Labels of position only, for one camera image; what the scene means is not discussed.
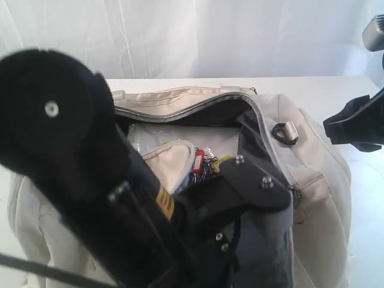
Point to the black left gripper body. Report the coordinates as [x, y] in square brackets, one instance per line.
[233, 239]

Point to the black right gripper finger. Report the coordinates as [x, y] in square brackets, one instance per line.
[359, 123]

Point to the beige duffel bag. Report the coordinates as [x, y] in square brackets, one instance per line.
[317, 174]

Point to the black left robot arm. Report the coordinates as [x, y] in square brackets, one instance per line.
[60, 130]

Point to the white sheer curtain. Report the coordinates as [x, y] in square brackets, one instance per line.
[170, 39]

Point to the colourful key tag bunch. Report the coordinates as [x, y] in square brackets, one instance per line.
[206, 165]

